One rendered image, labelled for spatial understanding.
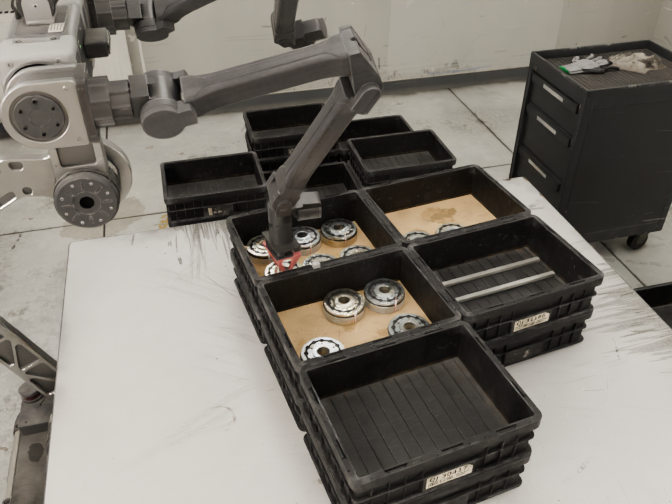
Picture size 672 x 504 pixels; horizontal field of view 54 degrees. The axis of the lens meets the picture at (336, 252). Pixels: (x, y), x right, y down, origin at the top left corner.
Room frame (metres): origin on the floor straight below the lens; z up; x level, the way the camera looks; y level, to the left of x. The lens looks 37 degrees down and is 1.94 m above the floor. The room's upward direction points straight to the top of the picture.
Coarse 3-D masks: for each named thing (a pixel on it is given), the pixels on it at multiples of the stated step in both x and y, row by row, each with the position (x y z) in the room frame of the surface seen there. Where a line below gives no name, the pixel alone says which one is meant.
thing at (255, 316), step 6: (234, 264) 1.44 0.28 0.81; (234, 270) 1.48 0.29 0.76; (240, 276) 1.38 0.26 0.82; (234, 282) 1.48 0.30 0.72; (240, 282) 1.42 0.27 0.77; (240, 288) 1.45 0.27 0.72; (246, 288) 1.33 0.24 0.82; (240, 294) 1.42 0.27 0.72; (246, 294) 1.33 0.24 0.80; (246, 300) 1.39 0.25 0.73; (252, 300) 1.28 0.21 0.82; (246, 306) 1.37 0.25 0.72; (252, 306) 1.27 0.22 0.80; (252, 312) 1.32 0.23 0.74; (258, 312) 1.23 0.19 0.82; (252, 318) 1.32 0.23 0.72; (258, 318) 1.23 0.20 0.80; (258, 324) 1.25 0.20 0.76; (258, 330) 1.28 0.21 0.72; (258, 336) 1.25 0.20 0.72; (264, 342) 1.23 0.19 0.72
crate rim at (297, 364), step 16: (368, 256) 1.32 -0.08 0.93; (304, 272) 1.26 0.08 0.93; (432, 288) 1.20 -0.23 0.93; (272, 304) 1.14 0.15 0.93; (448, 304) 1.14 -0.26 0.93; (272, 320) 1.10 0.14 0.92; (448, 320) 1.08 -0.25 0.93; (288, 336) 1.03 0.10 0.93; (400, 336) 1.03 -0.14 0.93; (288, 352) 0.99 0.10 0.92; (336, 352) 0.99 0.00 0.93
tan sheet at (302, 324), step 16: (320, 304) 1.25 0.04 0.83; (416, 304) 1.25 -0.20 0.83; (288, 320) 1.19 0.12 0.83; (304, 320) 1.19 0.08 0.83; (320, 320) 1.19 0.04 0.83; (368, 320) 1.19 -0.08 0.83; (384, 320) 1.19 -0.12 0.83; (304, 336) 1.14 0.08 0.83; (320, 336) 1.14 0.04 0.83; (336, 336) 1.14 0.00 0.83; (352, 336) 1.14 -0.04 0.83; (368, 336) 1.14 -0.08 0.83; (384, 336) 1.14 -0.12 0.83
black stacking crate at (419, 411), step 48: (432, 336) 1.04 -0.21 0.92; (336, 384) 0.96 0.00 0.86; (384, 384) 0.99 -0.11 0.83; (432, 384) 0.99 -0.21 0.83; (480, 384) 0.98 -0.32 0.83; (336, 432) 0.86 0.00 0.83; (384, 432) 0.86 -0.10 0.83; (432, 432) 0.86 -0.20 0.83; (480, 432) 0.86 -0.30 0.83; (528, 432) 0.82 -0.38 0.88; (336, 480) 0.75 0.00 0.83
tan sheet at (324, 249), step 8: (320, 232) 1.57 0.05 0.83; (360, 232) 1.57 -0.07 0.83; (360, 240) 1.53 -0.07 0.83; (368, 240) 1.53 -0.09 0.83; (320, 248) 1.49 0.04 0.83; (328, 248) 1.49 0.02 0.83; (336, 248) 1.49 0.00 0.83; (344, 248) 1.49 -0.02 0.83; (304, 256) 1.45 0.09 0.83; (336, 256) 1.45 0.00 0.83; (256, 264) 1.41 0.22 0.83
